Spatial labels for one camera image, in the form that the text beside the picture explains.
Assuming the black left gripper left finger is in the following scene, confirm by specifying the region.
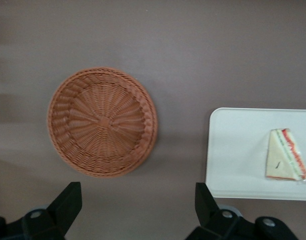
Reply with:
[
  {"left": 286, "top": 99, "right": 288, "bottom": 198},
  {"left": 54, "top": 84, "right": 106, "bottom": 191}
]
[{"left": 0, "top": 181, "right": 83, "bottom": 240}]

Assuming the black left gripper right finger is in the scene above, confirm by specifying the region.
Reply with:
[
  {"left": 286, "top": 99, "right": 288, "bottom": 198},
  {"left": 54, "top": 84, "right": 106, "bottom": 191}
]
[{"left": 186, "top": 182, "right": 297, "bottom": 240}]

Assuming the triangular sandwich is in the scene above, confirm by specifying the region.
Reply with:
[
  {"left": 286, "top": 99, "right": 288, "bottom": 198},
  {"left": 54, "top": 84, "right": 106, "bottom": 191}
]
[{"left": 264, "top": 127, "right": 306, "bottom": 182}]

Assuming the beige plastic tray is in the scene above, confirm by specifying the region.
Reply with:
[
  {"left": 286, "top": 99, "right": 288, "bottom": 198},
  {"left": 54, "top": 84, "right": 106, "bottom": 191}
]
[{"left": 205, "top": 107, "right": 306, "bottom": 202}]

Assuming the round brown wicker basket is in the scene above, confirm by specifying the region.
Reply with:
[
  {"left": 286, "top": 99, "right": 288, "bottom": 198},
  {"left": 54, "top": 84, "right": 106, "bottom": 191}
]
[{"left": 47, "top": 65, "right": 159, "bottom": 179}]

